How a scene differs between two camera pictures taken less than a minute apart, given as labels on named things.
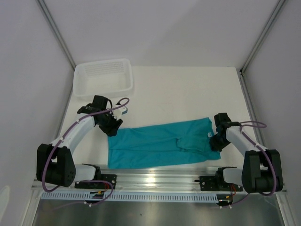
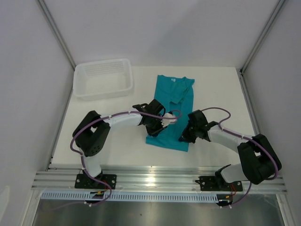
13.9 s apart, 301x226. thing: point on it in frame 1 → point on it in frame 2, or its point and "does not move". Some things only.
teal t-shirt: (167, 143) → (176, 93)
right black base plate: (216, 183) does not move
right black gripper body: (218, 142) → (190, 134)
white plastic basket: (104, 78) does not move
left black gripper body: (109, 123) → (155, 125)
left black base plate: (112, 178) does not move
